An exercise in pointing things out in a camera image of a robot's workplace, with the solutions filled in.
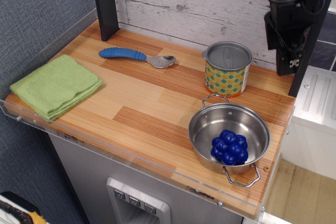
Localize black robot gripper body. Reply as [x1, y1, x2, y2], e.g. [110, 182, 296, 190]
[267, 0, 319, 48]

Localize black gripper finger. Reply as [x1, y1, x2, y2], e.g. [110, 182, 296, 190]
[264, 14, 281, 50]
[276, 46, 304, 76]

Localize patterned can with grey lid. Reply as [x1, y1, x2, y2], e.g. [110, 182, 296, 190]
[202, 41, 252, 98]

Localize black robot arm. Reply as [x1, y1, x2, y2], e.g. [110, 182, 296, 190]
[264, 0, 325, 76]

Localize green folded rag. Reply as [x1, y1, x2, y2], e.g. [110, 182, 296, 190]
[10, 55, 102, 120]

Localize white toy sink unit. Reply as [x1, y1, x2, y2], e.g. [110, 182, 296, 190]
[280, 66, 335, 179]

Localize blue toy grape cluster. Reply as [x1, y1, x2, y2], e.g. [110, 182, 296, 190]
[211, 130, 249, 166]

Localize grey toy fridge cabinet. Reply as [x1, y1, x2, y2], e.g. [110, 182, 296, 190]
[50, 135, 243, 223]

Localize black and yellow object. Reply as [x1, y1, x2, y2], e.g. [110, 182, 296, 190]
[1, 191, 48, 224]

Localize black right frame post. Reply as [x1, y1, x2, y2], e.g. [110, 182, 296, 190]
[288, 0, 336, 98]

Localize black frame post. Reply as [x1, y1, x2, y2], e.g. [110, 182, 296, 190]
[95, 0, 119, 41]
[288, 0, 336, 98]

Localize silver pan with handles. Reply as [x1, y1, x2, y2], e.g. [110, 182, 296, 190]
[188, 97, 271, 188]

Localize blue handled metal spoon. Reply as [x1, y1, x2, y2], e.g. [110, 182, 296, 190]
[98, 47, 176, 69]

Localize black left frame post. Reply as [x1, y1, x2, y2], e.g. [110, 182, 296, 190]
[95, 0, 119, 41]

